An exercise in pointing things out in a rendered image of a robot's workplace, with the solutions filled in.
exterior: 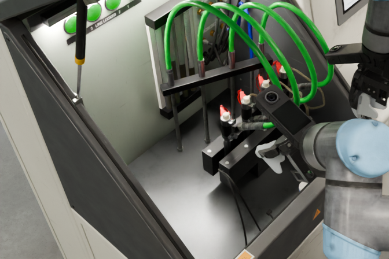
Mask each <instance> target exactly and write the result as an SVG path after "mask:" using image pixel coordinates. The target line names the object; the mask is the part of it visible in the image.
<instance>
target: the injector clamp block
mask: <svg viewBox="0 0 389 259"><path fill-rule="evenodd" d="M299 108H301V109H302V110H303V111H304V112H306V108H305V106H304V104H301V105H299ZM232 133H234V134H237V135H238V138H237V139H231V152H230V153H229V154H228V155H227V156H226V157H225V151H224V145H223V137H222V135H220V136H219V137H218V138H216V139H215V140H214V141H213V142H212V143H210V144H209V145H208V146H207V147H206V148H205V149H203V150H202V158H203V169H204V170H205V171H206V172H208V173H209V174H210V175H212V176H214V175H215V174H216V173H217V172H219V171H218V169H219V168H221V170H224V172H225V173H227V174H228V175H229V176H230V177H231V178H232V180H233V181H234V183H236V182H237V181H238V180H239V179H240V178H242V177H243V176H244V175H245V174H246V173H247V172H250V173H252V174H253V175H255V176H256V177H259V176H260V175H261V174H262V173H263V172H265V171H266V170H267V169H268V168H269V167H270V166H269V165H268V164H267V163H266V162H265V161H264V159H262V158H259V157H258V156H257V155H256V154H255V151H256V148H257V146H259V145H263V144H267V143H270V142H272V141H274V140H277V139H278V138H280V137H281V136H282V135H283V134H282V133H281V132H280V131H279V130H278V129H277V128H276V127H273V128H268V129H264V130H250V136H249V137H247V138H246V139H245V140H244V130H243V131H239V129H238V130H237V131H234V130H232ZM219 177H220V181H221V182H222V183H224V184H225V185H227V186H228V187H230V185H229V182H228V180H227V178H226V177H225V176H224V175H223V174H222V173H221V172H219Z"/></svg>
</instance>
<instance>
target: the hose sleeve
mask: <svg viewBox="0 0 389 259"><path fill-rule="evenodd" d="M264 123H266V122H257V123H243V124H242V129H243V130H266V129H264V127H263V125H264Z"/></svg>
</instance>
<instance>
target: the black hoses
mask: <svg viewBox="0 0 389 259"><path fill-rule="evenodd" d="M218 2H219V0H216V3H218ZM239 2H241V0H238V1H237V5H236V7H238V3H239ZM228 3H229V4H231V0H228ZM218 10H220V11H221V12H223V13H224V14H225V15H227V16H229V12H230V10H227V11H226V13H225V11H224V10H223V9H218ZM226 25H227V24H226V23H225V22H224V24H223V28H222V32H221V35H220V38H219V41H218V44H215V43H216V37H217V34H218V27H219V17H216V26H215V33H214V38H213V42H212V43H211V42H208V45H210V46H211V47H210V48H209V49H208V52H209V53H210V54H209V55H208V54H207V52H206V51H205V52H204V53H203V56H204V57H205V56H206V57H207V58H208V60H207V62H205V61H204V65H208V64H209V63H210V61H213V60H214V59H215V58H217V59H218V62H219V64H220V65H221V66H225V65H226V63H227V61H228V50H229V39H228V37H229V31H230V27H229V28H228V31H227V33H226V36H225V38H224V41H222V39H223V35H224V33H225V29H226ZM227 39H228V41H227ZM226 41H227V44H226ZM220 45H221V48H219V47H220ZM224 47H225V48H224ZM226 50H227V54H226V57H225V60H224V62H223V63H222V61H221V58H220V54H221V53H224V52H225V51H226ZM218 51H219V52H218ZM212 55H213V56H212Z"/></svg>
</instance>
